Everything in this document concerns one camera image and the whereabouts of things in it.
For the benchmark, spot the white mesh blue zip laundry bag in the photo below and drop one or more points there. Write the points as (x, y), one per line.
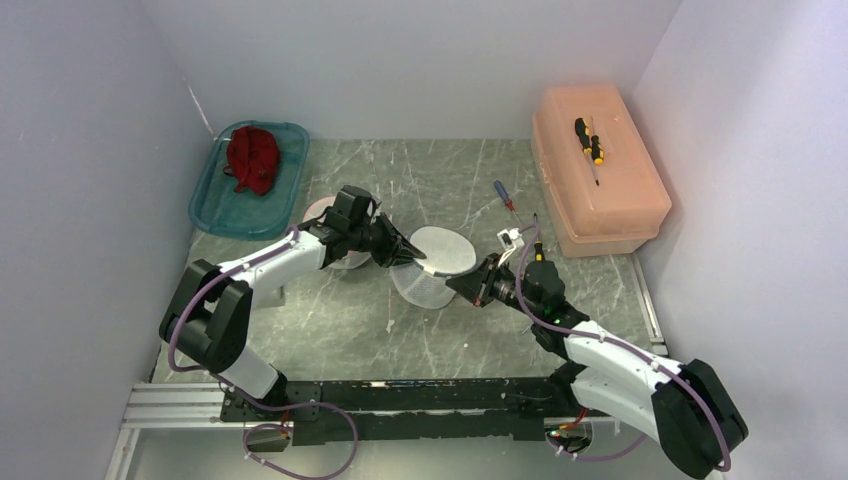
(423, 282)

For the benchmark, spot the black yellow screwdriver on table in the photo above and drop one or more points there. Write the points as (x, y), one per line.
(539, 255)

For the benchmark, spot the blue red handle screwdriver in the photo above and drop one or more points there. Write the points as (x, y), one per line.
(506, 199)

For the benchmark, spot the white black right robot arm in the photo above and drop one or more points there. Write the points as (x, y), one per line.
(683, 407)

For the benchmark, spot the teal plastic tray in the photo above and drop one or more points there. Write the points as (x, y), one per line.
(217, 210)

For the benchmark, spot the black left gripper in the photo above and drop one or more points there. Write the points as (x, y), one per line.
(401, 253)

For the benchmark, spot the orange translucent plastic storage box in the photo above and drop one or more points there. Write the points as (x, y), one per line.
(602, 190)

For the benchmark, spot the black yellow screwdriver on box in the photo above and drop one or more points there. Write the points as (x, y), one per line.
(591, 147)

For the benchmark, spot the aluminium extrusion rail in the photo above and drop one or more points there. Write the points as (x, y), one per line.
(162, 406)

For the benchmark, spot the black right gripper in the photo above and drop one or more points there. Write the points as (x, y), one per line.
(478, 284)

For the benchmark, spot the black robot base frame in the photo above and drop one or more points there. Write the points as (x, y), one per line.
(521, 408)

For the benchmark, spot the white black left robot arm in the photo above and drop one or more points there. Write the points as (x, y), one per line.
(206, 323)

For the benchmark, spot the green label clear bit case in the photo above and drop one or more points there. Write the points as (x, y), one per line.
(273, 298)

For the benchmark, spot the pink zip mesh laundry bag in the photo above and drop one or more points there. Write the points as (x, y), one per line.
(317, 211)

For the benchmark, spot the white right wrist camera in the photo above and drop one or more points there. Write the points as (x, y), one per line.
(511, 241)

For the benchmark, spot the red cloth garment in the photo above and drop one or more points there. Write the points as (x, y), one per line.
(253, 158)

